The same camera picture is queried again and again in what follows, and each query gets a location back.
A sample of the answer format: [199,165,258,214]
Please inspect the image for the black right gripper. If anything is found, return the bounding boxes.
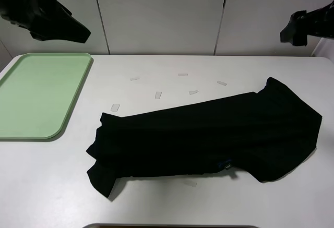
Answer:
[280,2,333,46]

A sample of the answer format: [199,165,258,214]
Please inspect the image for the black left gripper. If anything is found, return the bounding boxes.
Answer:
[1,0,91,43]

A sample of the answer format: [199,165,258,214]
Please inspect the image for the black short sleeve shirt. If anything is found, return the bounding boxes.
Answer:
[87,77,322,197]

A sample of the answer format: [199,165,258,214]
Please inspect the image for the light green plastic tray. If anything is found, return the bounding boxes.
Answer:
[1,53,92,140]

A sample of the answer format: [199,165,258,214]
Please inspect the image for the clear tape marker far left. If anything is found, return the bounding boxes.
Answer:
[111,104,120,112]

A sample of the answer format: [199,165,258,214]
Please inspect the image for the clear tape marker centre right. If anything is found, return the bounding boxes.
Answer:
[188,90,199,95]

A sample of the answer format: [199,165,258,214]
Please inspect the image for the clear tape marker middle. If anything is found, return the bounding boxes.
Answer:
[154,91,162,99]

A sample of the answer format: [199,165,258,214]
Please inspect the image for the clear tape marker bottom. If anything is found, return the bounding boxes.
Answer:
[183,179,197,187]

